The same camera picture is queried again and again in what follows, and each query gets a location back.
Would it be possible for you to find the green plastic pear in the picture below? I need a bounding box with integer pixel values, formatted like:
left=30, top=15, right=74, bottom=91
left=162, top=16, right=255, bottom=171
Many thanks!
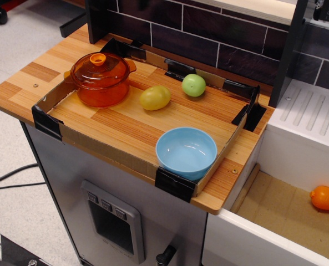
left=181, top=74, right=206, bottom=97

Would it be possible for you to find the light blue bowl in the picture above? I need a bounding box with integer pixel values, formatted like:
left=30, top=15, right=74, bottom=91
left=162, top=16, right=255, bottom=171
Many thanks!
left=155, top=127, right=217, bottom=181

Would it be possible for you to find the yellow plastic potato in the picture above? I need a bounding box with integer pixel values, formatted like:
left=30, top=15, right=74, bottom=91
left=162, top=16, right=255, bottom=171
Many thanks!
left=140, top=85, right=171, bottom=111

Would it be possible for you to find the orange transparent pot with lid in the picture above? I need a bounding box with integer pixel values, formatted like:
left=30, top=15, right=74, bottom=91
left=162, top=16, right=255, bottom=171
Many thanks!
left=64, top=52, right=136, bottom=108

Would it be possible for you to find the grey toy oven front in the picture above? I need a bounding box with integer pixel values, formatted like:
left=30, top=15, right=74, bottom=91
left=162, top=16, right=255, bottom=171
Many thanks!
left=81, top=180, right=145, bottom=264

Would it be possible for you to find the black oven knob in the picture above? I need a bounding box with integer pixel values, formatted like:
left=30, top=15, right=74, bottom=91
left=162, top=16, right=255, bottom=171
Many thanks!
left=155, top=245, right=176, bottom=266

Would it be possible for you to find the white toy sink unit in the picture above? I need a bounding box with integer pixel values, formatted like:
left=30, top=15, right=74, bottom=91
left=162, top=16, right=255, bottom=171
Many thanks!
left=202, top=80, right=329, bottom=265

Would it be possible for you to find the orange plastic carrot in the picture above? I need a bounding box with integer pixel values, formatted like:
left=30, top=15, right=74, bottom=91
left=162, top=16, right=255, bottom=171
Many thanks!
left=310, top=186, right=329, bottom=211

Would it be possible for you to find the black floor cable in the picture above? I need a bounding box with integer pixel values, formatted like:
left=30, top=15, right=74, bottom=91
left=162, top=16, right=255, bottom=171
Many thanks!
left=0, top=162, right=47, bottom=192

